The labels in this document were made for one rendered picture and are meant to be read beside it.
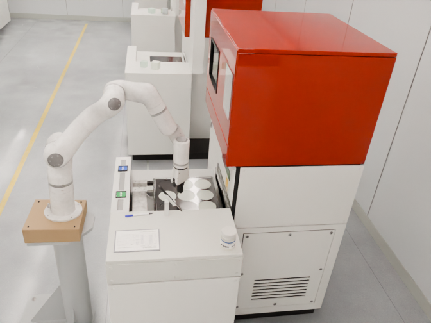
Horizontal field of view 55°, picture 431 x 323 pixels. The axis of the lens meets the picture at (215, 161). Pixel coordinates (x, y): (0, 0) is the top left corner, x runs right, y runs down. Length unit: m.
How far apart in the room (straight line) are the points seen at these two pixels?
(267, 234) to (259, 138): 0.63
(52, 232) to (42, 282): 1.05
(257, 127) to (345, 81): 0.46
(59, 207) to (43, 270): 1.13
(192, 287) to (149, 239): 0.31
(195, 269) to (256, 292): 0.84
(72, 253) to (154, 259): 0.65
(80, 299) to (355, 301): 1.88
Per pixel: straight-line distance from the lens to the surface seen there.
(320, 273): 2.75
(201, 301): 2.15
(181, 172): 2.21
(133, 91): 2.00
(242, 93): 1.88
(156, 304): 2.13
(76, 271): 2.53
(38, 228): 2.24
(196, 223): 2.09
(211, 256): 1.93
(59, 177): 2.16
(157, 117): 2.03
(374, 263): 3.61
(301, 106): 1.99
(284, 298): 2.83
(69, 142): 2.05
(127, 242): 1.99
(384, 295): 3.40
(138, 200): 2.38
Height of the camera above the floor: 2.31
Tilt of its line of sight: 31 degrees down
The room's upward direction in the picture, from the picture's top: 5 degrees clockwise
